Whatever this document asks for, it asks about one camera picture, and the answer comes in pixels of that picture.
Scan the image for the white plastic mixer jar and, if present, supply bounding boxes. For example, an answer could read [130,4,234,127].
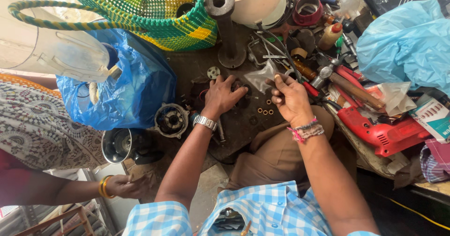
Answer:
[0,0,110,83]

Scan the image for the yellow bangles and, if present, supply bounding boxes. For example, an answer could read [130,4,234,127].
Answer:
[98,175,117,199]

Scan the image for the black metal pipe stand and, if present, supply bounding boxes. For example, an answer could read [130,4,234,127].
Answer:
[203,0,247,69]

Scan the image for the checked cloth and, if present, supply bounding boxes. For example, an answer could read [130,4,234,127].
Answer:
[420,139,450,183]

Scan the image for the green yellow woven basket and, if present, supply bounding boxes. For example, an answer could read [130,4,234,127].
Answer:
[8,0,219,52]

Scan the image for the black cable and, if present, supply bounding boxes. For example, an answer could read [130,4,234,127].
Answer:
[256,22,304,84]

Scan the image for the steel mixer jar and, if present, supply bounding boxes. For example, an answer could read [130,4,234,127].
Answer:
[101,127,164,166]

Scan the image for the cream mixer body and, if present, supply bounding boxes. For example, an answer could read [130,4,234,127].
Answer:
[230,0,287,30]

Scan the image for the person's left hand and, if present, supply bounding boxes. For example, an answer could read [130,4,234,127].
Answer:
[201,75,249,121]

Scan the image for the bent metal wire clips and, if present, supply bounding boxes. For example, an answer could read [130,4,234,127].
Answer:
[247,32,289,69]

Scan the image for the black motor part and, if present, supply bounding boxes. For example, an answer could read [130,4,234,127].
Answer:
[230,82,252,108]

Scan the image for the aluminium motor end housing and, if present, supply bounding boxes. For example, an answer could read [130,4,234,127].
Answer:
[153,103,191,139]

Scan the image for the hammer with wooden handle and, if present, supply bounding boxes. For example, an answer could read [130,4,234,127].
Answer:
[311,65,386,111]

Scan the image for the light blue plastic bag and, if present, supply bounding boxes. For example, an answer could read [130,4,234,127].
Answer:
[356,0,450,97]

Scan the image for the steel shaft tool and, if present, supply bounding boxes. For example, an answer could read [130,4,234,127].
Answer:
[216,118,226,142]

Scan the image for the wooden rack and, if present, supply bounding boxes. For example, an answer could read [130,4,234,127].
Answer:
[0,202,117,236]

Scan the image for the brown glass bottle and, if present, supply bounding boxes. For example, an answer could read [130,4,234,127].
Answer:
[292,58,318,81]

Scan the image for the glue bottle with red cap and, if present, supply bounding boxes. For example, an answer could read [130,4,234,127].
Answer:
[318,22,344,51]

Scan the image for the red round plastic ring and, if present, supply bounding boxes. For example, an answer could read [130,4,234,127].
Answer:
[292,0,324,27]

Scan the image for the silver wristwatch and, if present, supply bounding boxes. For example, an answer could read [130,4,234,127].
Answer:
[192,114,218,131]

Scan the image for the brown trousers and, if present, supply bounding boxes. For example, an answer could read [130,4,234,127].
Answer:
[225,105,358,195]

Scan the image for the person's right hand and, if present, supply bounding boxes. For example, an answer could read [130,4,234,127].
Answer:
[265,74,314,128]

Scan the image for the blue checked shirt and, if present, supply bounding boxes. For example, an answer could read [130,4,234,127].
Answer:
[122,181,381,236]

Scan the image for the red electric drill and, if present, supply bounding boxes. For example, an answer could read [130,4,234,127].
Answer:
[336,106,431,158]

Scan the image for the teal white cardboard box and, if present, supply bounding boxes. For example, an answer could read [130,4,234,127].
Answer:
[409,97,450,144]

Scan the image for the red screwdriver handle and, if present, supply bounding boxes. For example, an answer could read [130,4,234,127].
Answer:
[302,81,320,97]

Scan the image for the crumpled clear plastic bag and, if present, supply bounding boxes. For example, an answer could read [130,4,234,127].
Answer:
[365,81,417,117]

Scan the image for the small clear plastic bag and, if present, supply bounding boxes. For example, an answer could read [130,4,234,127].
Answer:
[244,59,279,95]

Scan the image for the pink thread bracelets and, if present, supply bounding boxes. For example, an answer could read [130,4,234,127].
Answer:
[286,116,325,144]

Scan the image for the red handled pliers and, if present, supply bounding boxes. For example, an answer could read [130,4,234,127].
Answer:
[333,65,367,107]

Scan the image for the yellow cable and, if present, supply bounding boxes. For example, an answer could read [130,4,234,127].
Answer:
[386,197,450,232]

